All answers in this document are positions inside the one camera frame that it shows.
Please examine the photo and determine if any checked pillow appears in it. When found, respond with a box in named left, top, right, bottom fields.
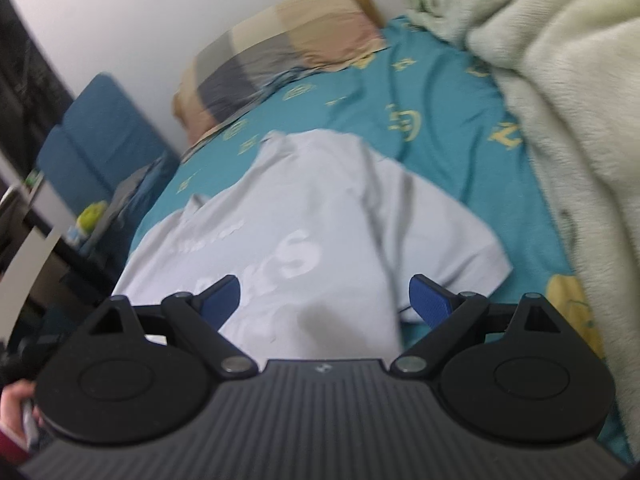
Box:
left=171, top=0, right=391, bottom=147

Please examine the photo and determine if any pale green fleece blanket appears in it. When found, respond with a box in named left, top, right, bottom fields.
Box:
left=402, top=0, right=640, bottom=461

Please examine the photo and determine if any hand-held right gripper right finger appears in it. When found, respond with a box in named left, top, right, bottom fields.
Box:
left=390, top=274, right=564, bottom=376

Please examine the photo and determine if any light grey t-shirt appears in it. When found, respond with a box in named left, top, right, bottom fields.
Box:
left=111, top=129, right=513, bottom=361

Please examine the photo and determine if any blue upholstered chair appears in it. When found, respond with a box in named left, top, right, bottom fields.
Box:
left=36, top=72, right=181, bottom=221

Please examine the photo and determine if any grey cloth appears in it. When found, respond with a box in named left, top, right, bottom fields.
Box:
left=95, top=157, right=173, bottom=243

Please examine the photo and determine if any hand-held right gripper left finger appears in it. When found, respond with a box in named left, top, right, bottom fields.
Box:
left=85, top=274, right=260, bottom=377

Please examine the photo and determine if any yellow-green plush toy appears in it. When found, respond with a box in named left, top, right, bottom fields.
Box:
left=75, top=201, right=109, bottom=234

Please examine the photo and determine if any white board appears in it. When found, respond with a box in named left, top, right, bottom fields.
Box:
left=7, top=227, right=64, bottom=347

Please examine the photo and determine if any person's left hand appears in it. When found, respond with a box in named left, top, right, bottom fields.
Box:
left=0, top=380, right=43, bottom=453

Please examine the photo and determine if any teal printed bed sheet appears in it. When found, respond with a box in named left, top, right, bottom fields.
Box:
left=127, top=15, right=633, bottom=463

